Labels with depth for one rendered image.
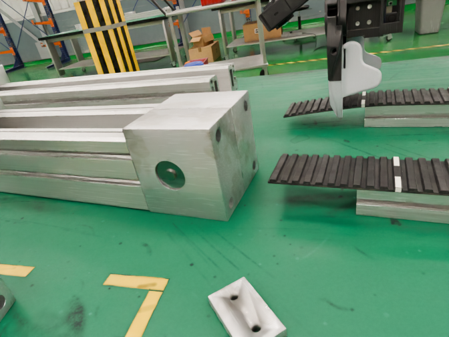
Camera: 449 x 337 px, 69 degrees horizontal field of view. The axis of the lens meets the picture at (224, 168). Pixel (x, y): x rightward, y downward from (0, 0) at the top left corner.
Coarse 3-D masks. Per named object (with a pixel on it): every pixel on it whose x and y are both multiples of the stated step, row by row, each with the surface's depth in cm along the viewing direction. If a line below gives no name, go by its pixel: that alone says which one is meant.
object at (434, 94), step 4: (432, 88) 42; (440, 88) 41; (428, 92) 41; (432, 92) 40; (436, 92) 41; (440, 92) 40; (444, 92) 40; (432, 96) 39; (436, 96) 39; (440, 96) 40; (444, 96) 39; (448, 96) 39; (432, 100) 39; (436, 100) 38; (440, 100) 39; (444, 100) 38; (448, 100) 38; (436, 104) 38; (440, 104) 38; (444, 104) 38; (448, 104) 38
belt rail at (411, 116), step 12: (372, 108) 42; (384, 108) 41; (396, 108) 40; (408, 108) 40; (420, 108) 39; (432, 108) 39; (444, 108) 38; (372, 120) 42; (384, 120) 42; (396, 120) 41; (408, 120) 41; (420, 120) 40; (432, 120) 40; (444, 120) 39
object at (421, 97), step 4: (420, 88) 42; (424, 88) 42; (412, 92) 42; (416, 92) 41; (420, 92) 42; (424, 92) 41; (412, 96) 41; (416, 96) 40; (420, 96) 41; (424, 96) 40; (428, 96) 40; (412, 100) 40; (416, 100) 39; (420, 100) 39; (424, 100) 39; (428, 100) 38; (416, 104) 39; (420, 104) 39; (424, 104) 39; (428, 104) 38; (432, 104) 38
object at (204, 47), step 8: (248, 24) 487; (256, 24) 481; (192, 32) 525; (200, 32) 537; (208, 32) 530; (248, 32) 488; (256, 32) 486; (264, 32) 484; (272, 32) 482; (280, 32) 480; (192, 40) 511; (200, 40) 511; (208, 40) 518; (248, 40) 494; (256, 40) 492; (192, 48) 520; (200, 48) 510; (208, 48) 508; (216, 48) 538; (192, 56) 519; (200, 56) 516; (208, 56) 514; (216, 56) 537
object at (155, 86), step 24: (144, 72) 58; (168, 72) 55; (192, 72) 53; (216, 72) 52; (0, 96) 64; (24, 96) 61; (48, 96) 59; (72, 96) 56; (96, 96) 54; (120, 96) 54; (144, 96) 52; (168, 96) 50
